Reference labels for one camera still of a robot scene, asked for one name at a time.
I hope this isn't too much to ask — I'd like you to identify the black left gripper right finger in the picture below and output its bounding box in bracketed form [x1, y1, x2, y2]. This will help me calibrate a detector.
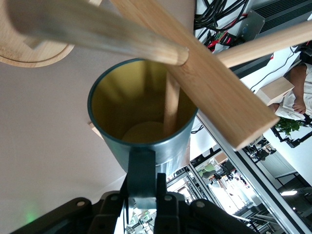
[155, 172, 181, 234]

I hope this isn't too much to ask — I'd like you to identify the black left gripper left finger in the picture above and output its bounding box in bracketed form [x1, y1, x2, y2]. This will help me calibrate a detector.
[89, 173, 130, 234]

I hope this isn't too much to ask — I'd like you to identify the dark green cup yellow inside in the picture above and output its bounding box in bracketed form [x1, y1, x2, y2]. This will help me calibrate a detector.
[87, 58, 199, 211]

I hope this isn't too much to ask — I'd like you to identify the wooden mug tree rack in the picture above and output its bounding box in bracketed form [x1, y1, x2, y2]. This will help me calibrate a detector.
[0, 0, 312, 152]

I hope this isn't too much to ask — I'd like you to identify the green leafy plant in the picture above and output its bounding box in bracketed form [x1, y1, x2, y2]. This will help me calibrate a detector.
[274, 116, 306, 136]

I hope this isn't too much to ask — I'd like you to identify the light wooden block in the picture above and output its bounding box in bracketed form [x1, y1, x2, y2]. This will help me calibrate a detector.
[257, 77, 295, 107]

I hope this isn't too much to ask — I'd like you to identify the person in white clothes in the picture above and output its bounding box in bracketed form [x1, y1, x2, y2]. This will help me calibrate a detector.
[274, 62, 312, 121]

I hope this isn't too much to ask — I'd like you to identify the silver metal box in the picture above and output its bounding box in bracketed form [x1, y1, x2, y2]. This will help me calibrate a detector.
[233, 9, 266, 41]

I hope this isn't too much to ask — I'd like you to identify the black ribbed panel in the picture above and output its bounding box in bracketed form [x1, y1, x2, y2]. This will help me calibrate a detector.
[251, 0, 312, 34]

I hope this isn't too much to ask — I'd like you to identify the aluminium frame rail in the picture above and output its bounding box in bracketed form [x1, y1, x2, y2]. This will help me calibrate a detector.
[196, 114, 312, 234]

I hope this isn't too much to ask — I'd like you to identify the black cable bundle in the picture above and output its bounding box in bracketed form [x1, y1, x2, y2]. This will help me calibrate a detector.
[194, 0, 253, 51]

